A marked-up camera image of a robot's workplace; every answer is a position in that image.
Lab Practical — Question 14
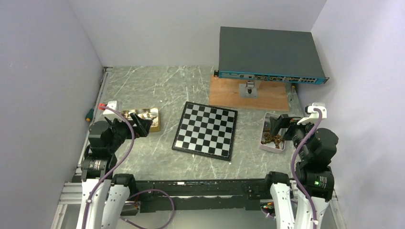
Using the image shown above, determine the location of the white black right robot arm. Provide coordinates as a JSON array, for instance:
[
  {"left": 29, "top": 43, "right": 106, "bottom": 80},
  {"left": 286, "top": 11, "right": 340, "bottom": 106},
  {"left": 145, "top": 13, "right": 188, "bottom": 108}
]
[{"left": 263, "top": 114, "right": 339, "bottom": 229}]

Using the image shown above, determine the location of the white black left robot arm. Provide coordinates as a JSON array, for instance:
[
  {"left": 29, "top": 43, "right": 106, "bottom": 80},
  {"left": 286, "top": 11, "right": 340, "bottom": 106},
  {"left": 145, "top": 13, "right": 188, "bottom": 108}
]
[{"left": 76, "top": 113, "right": 153, "bottom": 229}]

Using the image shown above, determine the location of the wooden board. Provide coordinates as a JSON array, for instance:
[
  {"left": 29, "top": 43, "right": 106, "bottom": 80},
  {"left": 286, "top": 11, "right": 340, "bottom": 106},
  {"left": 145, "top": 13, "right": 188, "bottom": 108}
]
[{"left": 209, "top": 75, "right": 289, "bottom": 112}]

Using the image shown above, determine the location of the gold metal tin tray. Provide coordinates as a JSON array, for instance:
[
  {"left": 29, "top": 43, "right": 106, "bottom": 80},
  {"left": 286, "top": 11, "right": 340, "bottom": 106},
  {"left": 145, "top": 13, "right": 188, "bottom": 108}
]
[{"left": 122, "top": 107, "right": 160, "bottom": 132}]

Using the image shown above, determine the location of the pink plastic tray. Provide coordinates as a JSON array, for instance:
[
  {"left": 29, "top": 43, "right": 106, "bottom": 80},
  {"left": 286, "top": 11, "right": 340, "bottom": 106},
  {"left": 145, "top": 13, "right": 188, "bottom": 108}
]
[{"left": 259, "top": 113, "right": 287, "bottom": 154}]

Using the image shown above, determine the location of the green orange screwdriver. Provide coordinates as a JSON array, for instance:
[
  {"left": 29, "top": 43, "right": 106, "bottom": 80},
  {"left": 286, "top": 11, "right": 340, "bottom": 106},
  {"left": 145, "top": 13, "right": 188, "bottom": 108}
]
[{"left": 85, "top": 108, "right": 94, "bottom": 122}]

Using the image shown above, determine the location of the black and white chessboard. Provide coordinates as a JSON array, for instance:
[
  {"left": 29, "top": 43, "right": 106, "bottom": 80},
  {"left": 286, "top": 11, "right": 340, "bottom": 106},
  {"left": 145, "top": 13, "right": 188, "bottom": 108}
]
[{"left": 171, "top": 102, "right": 238, "bottom": 161}]

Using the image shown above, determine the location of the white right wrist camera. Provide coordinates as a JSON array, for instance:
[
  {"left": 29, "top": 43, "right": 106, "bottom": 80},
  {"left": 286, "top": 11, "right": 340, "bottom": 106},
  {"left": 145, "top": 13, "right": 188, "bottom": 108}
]
[{"left": 297, "top": 103, "right": 327, "bottom": 125}]

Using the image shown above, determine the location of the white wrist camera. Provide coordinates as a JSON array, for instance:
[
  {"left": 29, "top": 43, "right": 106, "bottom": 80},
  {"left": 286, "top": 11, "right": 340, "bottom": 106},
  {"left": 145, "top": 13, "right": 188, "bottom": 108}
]
[
  {"left": 97, "top": 101, "right": 123, "bottom": 122},
  {"left": 297, "top": 103, "right": 327, "bottom": 125}
]

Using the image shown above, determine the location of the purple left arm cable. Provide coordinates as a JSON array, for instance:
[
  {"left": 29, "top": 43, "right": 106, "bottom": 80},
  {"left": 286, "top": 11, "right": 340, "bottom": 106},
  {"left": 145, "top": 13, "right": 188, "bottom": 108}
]
[{"left": 80, "top": 105, "right": 175, "bottom": 229}]

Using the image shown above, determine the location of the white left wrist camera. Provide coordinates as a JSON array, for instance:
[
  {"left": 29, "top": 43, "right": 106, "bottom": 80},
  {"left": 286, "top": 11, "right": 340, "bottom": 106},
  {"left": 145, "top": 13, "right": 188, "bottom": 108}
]
[{"left": 97, "top": 101, "right": 123, "bottom": 122}]

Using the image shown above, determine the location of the metal bracket with knob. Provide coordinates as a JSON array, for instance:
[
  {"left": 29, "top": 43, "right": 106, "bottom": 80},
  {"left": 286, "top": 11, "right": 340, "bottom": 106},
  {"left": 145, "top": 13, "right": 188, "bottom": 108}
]
[{"left": 239, "top": 81, "right": 257, "bottom": 99}]

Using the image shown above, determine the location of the blue grey network switch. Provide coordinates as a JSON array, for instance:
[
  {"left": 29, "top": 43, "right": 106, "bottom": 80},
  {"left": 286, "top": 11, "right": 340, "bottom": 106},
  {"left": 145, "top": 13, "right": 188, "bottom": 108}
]
[{"left": 214, "top": 26, "right": 328, "bottom": 84}]

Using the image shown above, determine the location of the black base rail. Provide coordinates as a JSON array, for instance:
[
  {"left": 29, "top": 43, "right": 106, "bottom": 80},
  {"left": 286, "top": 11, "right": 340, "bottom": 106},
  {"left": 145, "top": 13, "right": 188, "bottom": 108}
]
[{"left": 125, "top": 178, "right": 273, "bottom": 213}]

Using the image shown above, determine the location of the aluminium frame rail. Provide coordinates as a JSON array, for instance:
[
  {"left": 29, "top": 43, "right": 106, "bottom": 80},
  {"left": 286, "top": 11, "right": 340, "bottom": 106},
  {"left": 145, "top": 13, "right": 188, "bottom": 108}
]
[{"left": 51, "top": 67, "right": 113, "bottom": 229}]

